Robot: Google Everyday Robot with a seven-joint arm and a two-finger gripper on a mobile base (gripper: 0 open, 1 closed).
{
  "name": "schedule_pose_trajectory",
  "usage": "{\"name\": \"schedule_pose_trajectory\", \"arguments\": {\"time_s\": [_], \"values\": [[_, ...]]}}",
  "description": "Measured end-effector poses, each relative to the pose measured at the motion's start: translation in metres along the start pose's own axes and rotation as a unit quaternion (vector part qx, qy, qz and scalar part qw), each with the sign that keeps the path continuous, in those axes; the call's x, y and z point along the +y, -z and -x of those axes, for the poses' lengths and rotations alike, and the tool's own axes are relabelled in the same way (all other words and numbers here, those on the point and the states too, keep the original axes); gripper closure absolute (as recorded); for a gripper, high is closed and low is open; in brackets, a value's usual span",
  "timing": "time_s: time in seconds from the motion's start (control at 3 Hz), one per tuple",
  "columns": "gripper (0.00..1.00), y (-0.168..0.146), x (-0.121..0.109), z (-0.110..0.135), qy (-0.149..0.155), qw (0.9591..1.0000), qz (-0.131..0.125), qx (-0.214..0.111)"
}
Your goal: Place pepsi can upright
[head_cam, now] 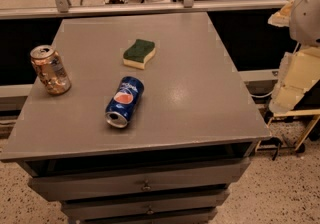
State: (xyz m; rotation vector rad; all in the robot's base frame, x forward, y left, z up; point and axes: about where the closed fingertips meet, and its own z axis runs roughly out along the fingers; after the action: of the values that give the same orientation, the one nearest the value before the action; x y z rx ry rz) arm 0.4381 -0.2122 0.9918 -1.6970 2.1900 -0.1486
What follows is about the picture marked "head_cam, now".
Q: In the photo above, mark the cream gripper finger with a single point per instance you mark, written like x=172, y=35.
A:
x=281, y=18
x=298, y=73

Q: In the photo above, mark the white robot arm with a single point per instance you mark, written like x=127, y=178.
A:
x=304, y=24

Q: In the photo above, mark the grey drawer cabinet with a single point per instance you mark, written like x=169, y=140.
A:
x=189, y=138

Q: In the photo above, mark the green yellow sponge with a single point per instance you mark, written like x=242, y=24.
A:
x=139, y=54

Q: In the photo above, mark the blue pepsi can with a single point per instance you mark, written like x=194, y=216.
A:
x=121, y=107

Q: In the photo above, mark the gold soda can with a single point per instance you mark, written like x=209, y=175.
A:
x=49, y=68

